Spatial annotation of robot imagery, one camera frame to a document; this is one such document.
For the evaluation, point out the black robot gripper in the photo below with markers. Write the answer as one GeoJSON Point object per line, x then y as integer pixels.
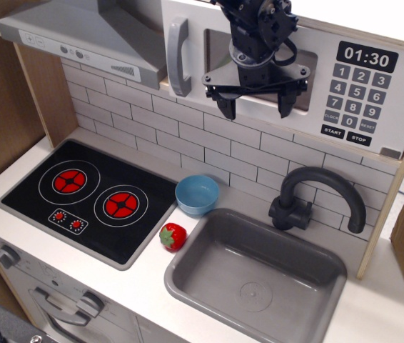
{"type": "Point", "coordinates": [244, 76]}

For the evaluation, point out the white toy microwave door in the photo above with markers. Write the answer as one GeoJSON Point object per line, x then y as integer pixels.
{"type": "Point", "coordinates": [355, 53]}

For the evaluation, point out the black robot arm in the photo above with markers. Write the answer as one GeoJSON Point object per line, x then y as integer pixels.
{"type": "Point", "coordinates": [263, 57]}

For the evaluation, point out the blue toy bowl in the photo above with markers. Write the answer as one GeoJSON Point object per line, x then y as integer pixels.
{"type": "Point", "coordinates": [197, 194]}

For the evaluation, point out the dark grey toy faucet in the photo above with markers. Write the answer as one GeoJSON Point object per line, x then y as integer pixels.
{"type": "Point", "coordinates": [288, 210]}

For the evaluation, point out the red toy strawberry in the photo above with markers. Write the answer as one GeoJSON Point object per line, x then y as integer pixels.
{"type": "Point", "coordinates": [172, 236]}

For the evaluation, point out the grey range hood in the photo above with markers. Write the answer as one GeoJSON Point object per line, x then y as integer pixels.
{"type": "Point", "coordinates": [99, 34]}

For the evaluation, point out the grey toy sink basin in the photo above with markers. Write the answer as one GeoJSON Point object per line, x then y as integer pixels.
{"type": "Point", "coordinates": [265, 283]}

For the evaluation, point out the black toy stovetop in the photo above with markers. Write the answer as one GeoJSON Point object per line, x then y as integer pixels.
{"type": "Point", "coordinates": [99, 204]}

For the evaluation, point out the grey toy oven door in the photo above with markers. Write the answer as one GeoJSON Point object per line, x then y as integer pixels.
{"type": "Point", "coordinates": [79, 320]}

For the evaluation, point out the grey oven knob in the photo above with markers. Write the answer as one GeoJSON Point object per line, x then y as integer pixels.
{"type": "Point", "coordinates": [8, 257]}

